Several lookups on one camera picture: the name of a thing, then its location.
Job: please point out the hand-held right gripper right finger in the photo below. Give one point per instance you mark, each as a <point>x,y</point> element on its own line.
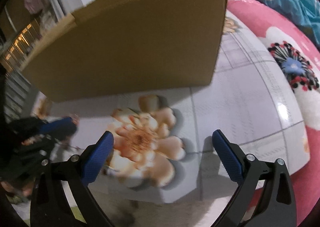
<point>228,159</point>

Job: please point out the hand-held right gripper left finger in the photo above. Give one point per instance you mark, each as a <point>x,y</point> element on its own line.
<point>98,162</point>

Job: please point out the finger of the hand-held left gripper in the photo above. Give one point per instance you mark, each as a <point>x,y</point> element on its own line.
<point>67,134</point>
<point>57,123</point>

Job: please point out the brown cardboard box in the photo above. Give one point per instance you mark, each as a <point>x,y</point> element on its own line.
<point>130,49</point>

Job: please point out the metal railing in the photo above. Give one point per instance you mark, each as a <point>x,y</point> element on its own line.
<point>20,49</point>

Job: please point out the wooden wardrobe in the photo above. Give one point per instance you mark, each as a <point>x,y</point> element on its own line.
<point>12,9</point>

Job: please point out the pink floral blanket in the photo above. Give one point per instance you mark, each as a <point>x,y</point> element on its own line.
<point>250,17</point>

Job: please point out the blue patterned blanket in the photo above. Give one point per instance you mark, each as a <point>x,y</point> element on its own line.
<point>292,4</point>

